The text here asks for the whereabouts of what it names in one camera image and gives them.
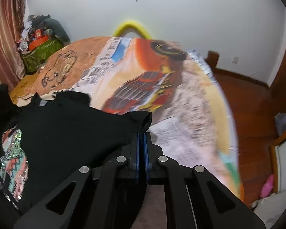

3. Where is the striped pink curtain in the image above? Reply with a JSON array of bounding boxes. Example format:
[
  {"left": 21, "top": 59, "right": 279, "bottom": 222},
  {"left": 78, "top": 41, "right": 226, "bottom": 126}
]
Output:
[{"left": 0, "top": 0, "right": 26, "bottom": 91}]

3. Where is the grey plush toy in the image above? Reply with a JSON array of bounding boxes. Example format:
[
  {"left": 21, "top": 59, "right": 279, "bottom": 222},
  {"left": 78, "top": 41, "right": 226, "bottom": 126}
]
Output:
[{"left": 28, "top": 15, "right": 70, "bottom": 45}]

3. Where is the dark wooden bedpost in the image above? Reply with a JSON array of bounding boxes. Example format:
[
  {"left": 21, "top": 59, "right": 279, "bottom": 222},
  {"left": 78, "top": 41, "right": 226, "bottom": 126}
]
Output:
[{"left": 205, "top": 50, "right": 220, "bottom": 70}]

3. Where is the printed bed quilt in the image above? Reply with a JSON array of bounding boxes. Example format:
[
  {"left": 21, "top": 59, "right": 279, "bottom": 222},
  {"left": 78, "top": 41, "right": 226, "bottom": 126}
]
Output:
[{"left": 17, "top": 37, "right": 244, "bottom": 198}]

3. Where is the green storage box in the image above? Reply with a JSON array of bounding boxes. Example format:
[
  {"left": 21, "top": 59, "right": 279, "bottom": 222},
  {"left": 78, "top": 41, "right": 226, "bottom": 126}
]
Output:
[{"left": 22, "top": 38, "right": 63, "bottom": 74}]

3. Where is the orange box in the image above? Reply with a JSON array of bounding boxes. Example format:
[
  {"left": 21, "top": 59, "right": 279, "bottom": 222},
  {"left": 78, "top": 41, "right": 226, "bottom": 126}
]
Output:
[{"left": 29, "top": 36, "right": 49, "bottom": 51}]

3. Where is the yellow foam tube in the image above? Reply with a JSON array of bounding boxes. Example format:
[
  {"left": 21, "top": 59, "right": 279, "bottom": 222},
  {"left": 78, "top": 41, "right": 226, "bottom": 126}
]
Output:
[{"left": 112, "top": 20, "right": 152, "bottom": 39}]

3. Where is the wall socket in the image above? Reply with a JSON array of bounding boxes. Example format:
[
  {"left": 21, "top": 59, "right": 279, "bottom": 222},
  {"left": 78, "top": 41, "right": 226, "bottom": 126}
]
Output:
[{"left": 231, "top": 56, "right": 239, "bottom": 64}]

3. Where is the black sequined garment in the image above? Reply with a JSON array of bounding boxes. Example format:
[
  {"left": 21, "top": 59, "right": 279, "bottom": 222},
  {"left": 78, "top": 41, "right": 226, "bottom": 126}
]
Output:
[{"left": 0, "top": 83, "right": 153, "bottom": 218}]

